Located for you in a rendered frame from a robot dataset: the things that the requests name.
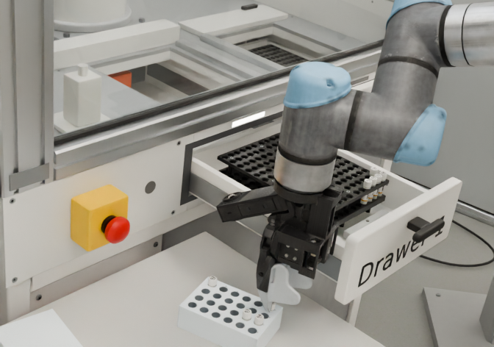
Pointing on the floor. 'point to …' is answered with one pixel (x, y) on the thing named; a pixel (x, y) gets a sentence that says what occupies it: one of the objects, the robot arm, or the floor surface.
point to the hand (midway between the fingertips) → (267, 298)
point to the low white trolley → (329, 333)
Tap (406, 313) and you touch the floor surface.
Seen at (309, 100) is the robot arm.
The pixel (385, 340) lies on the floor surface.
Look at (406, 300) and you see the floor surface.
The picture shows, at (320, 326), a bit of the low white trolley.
